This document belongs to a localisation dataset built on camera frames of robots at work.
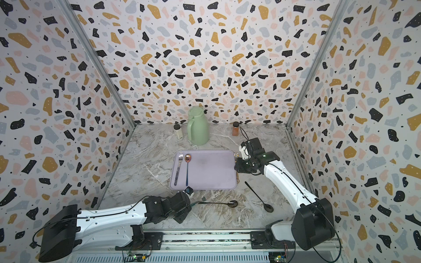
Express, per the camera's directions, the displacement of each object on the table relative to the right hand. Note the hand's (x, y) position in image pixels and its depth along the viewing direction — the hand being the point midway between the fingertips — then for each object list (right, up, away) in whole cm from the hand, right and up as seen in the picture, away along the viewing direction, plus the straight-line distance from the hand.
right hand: (236, 167), depth 83 cm
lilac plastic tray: (-16, -4, +15) cm, 22 cm away
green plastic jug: (-21, +20, +13) cm, 32 cm away
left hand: (-23, -21, -3) cm, 31 cm away
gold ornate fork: (+2, +4, +21) cm, 21 cm away
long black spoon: (+16, -21, +1) cm, 26 cm away
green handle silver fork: (-19, -19, +3) cm, 27 cm away
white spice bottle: (-37, +20, +26) cm, 49 cm away
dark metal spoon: (-2, -19, +1) cm, 19 cm away
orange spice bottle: (+2, +21, +30) cm, 37 cm away
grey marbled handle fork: (-33, +3, +20) cm, 39 cm away
